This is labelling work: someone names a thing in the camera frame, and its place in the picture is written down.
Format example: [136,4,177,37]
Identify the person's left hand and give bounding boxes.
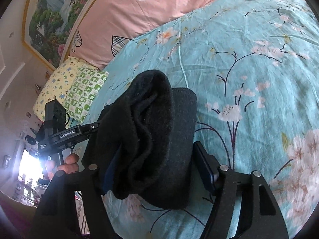
[45,153,80,180]

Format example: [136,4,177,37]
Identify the light blue floral bedsheet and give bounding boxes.
[85,0,318,238]

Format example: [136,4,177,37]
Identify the yellow green patterned pillow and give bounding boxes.
[33,56,109,123]

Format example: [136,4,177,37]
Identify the black pants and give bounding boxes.
[82,70,197,209]

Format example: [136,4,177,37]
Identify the pink quilt with plaid hearts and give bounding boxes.
[69,0,215,70]

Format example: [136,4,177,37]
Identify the gold framed landscape painting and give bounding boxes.
[22,0,95,70]

